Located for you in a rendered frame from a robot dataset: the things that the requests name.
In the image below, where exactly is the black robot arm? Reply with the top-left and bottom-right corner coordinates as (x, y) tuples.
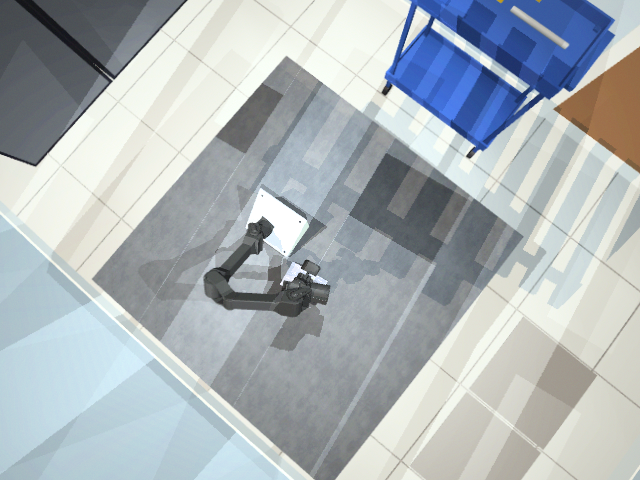
(203, 216), (331, 317)

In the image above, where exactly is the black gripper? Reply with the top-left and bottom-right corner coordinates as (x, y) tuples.
(293, 259), (321, 286)

